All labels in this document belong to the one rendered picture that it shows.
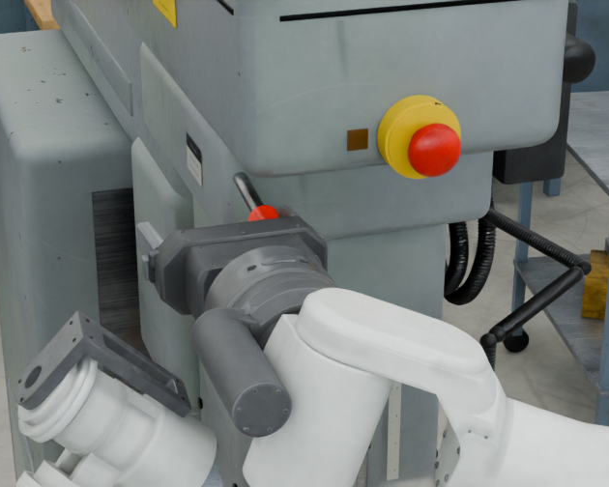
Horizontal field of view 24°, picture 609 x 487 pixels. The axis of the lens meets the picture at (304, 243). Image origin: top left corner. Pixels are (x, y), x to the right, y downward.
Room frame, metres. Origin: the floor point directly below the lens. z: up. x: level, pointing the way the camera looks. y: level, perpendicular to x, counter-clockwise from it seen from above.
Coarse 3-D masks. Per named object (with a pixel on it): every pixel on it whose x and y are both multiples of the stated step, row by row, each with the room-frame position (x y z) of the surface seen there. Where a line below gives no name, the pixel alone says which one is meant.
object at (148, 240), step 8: (144, 224) 0.93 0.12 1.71; (144, 232) 0.91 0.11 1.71; (152, 232) 0.91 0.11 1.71; (144, 240) 0.91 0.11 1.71; (152, 240) 0.89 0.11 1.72; (160, 240) 0.89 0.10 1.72; (144, 248) 0.91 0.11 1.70; (152, 248) 0.88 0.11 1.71; (144, 256) 0.88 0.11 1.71; (144, 264) 0.88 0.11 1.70; (144, 272) 0.88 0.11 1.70
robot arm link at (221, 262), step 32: (224, 224) 0.89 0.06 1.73; (256, 224) 0.89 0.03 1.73; (288, 224) 0.89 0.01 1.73; (160, 256) 0.86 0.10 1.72; (192, 256) 0.85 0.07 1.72; (224, 256) 0.84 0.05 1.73; (256, 256) 0.81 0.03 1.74; (288, 256) 0.80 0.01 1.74; (320, 256) 0.89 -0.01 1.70; (160, 288) 0.86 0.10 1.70; (192, 288) 0.84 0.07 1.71; (224, 288) 0.79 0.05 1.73
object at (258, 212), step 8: (240, 176) 1.04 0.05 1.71; (240, 184) 1.02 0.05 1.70; (248, 184) 1.02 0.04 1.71; (240, 192) 1.02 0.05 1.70; (248, 192) 1.00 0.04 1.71; (256, 192) 1.01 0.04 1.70; (248, 200) 0.99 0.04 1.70; (256, 200) 0.99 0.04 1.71; (248, 208) 0.99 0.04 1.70; (256, 208) 0.96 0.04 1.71; (264, 208) 0.96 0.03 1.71; (272, 208) 0.96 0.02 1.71; (256, 216) 0.95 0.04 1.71; (264, 216) 0.94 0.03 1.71; (272, 216) 0.94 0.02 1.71
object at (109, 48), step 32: (64, 0) 1.85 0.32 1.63; (96, 0) 1.63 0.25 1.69; (64, 32) 1.89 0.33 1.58; (96, 32) 1.64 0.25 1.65; (128, 32) 1.45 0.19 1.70; (96, 64) 1.66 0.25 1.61; (128, 64) 1.46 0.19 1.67; (128, 96) 1.45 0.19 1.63; (128, 128) 1.48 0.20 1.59; (160, 160) 1.32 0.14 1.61
